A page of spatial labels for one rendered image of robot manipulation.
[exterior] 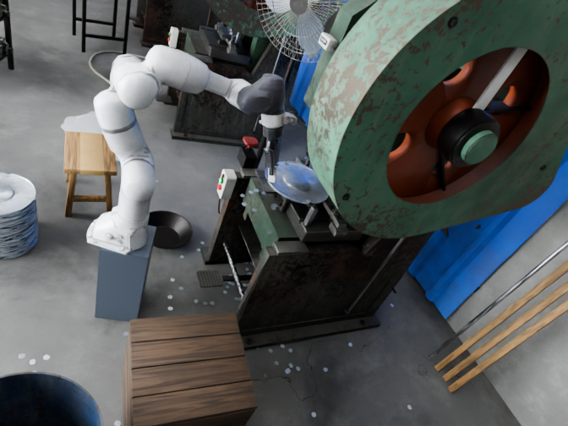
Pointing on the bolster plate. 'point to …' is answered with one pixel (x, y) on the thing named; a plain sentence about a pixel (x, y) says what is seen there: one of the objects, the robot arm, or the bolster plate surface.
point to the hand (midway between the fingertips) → (272, 173)
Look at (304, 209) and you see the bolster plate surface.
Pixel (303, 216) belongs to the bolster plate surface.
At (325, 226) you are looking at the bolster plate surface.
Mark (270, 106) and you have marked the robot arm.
